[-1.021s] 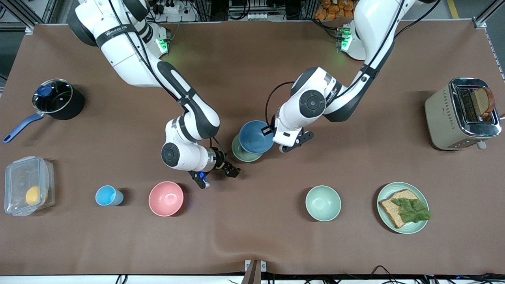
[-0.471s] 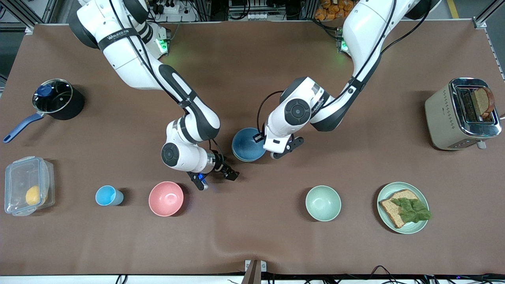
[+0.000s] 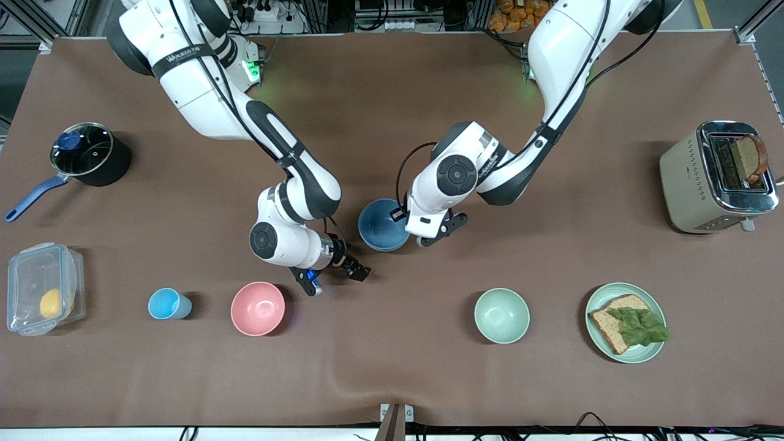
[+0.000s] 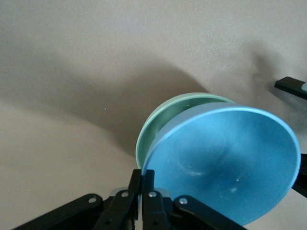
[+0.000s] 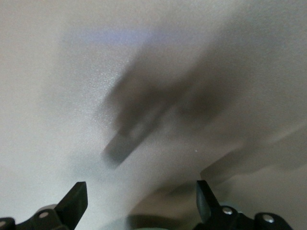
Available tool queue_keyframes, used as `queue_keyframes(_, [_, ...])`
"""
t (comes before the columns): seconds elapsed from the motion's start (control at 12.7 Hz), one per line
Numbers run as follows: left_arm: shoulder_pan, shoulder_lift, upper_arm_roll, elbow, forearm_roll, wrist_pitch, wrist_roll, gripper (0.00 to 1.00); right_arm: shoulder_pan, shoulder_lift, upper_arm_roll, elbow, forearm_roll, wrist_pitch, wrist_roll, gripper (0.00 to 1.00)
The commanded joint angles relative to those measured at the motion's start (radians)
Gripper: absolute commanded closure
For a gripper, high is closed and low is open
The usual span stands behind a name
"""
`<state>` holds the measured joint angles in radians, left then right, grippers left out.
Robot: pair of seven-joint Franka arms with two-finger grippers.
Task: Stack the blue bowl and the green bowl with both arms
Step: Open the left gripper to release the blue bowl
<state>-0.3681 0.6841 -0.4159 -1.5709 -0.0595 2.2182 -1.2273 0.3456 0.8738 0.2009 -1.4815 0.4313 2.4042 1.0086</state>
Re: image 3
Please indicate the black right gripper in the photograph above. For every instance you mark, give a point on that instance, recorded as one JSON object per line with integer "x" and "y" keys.
{"x": 342, "y": 255}

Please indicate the blue bowl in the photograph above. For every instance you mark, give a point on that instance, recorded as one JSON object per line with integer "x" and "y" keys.
{"x": 380, "y": 226}

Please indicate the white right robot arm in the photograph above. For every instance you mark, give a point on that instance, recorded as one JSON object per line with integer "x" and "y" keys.
{"x": 202, "y": 92}

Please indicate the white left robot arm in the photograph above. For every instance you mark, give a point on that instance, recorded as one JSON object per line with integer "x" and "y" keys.
{"x": 563, "y": 55}

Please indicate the pink bowl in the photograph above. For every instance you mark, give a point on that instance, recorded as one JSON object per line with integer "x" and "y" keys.
{"x": 258, "y": 309}

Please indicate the light green bowl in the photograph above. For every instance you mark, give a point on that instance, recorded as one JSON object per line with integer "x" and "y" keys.
{"x": 501, "y": 315}

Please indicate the brown table cover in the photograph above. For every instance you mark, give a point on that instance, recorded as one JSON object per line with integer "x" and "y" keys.
{"x": 392, "y": 92}

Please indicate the small white power strip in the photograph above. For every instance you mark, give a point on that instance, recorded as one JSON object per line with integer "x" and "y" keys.
{"x": 401, "y": 26}

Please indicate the light blue cup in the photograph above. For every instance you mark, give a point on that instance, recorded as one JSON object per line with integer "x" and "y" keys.
{"x": 164, "y": 304}

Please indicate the orange snack bag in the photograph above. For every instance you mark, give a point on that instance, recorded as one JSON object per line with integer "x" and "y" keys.
{"x": 511, "y": 18}

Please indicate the wholegrain bread slice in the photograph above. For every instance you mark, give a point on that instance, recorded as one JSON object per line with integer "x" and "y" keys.
{"x": 606, "y": 324}

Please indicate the white power strip with plugs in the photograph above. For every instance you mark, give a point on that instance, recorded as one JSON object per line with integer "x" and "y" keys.
{"x": 269, "y": 15}

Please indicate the green lettuce leaf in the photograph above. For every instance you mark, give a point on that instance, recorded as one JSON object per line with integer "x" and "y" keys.
{"x": 640, "y": 327}

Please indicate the light green plate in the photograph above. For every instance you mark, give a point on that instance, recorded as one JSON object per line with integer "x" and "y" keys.
{"x": 637, "y": 354}

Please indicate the beige chrome toaster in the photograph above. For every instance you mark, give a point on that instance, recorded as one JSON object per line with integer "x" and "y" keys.
{"x": 689, "y": 184}

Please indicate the glass lid with blue knob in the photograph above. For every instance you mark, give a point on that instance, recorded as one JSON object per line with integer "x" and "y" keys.
{"x": 82, "y": 150}

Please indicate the yellow lemon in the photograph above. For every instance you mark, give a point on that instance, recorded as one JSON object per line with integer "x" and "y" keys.
{"x": 51, "y": 304}

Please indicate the clear plastic food container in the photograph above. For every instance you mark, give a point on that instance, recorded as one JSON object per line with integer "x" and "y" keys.
{"x": 30, "y": 275}

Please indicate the brown toast slice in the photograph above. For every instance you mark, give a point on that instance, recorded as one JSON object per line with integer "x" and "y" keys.
{"x": 748, "y": 158}

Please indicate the grey metal clamp bracket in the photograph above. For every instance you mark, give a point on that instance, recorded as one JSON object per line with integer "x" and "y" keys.
{"x": 409, "y": 413}

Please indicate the dark brown stand post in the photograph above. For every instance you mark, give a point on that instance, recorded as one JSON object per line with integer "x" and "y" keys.
{"x": 392, "y": 429}

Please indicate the aluminium frame profile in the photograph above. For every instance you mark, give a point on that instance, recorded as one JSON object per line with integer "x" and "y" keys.
{"x": 744, "y": 37}
{"x": 70, "y": 21}

